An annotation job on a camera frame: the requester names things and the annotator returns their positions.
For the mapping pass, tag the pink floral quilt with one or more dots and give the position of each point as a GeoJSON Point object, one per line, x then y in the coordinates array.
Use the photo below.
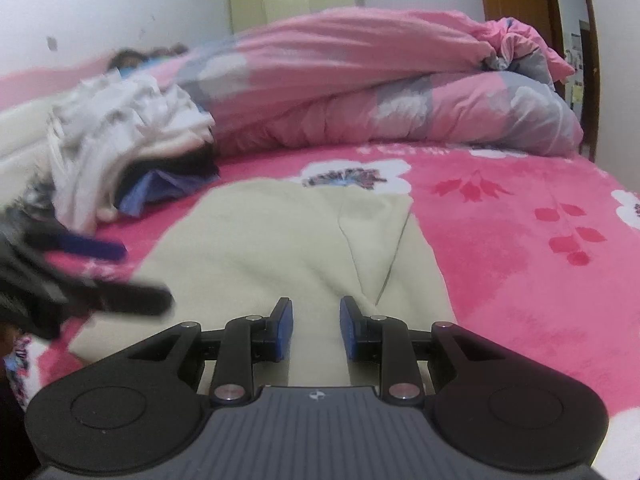
{"type": "Point", "coordinates": [375, 75]}

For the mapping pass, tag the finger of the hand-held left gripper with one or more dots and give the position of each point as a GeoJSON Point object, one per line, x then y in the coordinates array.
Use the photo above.
{"type": "Point", "coordinates": [95, 249]}
{"type": "Point", "coordinates": [130, 300]}

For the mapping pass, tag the cream fleece garment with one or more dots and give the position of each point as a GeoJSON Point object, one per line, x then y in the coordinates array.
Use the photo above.
{"type": "Point", "coordinates": [175, 142]}

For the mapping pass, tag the pile of white clothes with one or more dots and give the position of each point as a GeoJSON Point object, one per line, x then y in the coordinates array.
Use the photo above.
{"type": "Point", "coordinates": [110, 125]}

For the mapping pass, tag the pink flower-print bed blanket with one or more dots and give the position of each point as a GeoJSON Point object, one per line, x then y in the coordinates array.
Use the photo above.
{"type": "Point", "coordinates": [525, 270]}

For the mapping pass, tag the light blue garment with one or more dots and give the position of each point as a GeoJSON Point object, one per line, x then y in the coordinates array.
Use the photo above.
{"type": "Point", "coordinates": [155, 190]}

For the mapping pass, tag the black garment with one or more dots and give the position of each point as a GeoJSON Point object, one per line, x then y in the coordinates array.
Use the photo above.
{"type": "Point", "coordinates": [185, 165]}

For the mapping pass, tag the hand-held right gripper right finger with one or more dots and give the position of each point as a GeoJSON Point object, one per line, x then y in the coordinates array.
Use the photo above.
{"type": "Point", "coordinates": [349, 332]}

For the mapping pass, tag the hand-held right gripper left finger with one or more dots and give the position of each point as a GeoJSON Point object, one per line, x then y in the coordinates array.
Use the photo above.
{"type": "Point", "coordinates": [282, 332]}

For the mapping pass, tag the beige zip jacket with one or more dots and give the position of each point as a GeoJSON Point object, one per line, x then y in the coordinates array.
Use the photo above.
{"type": "Point", "coordinates": [280, 250]}

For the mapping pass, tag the cream bedding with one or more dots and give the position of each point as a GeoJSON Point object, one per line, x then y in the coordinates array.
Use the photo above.
{"type": "Point", "coordinates": [20, 135]}

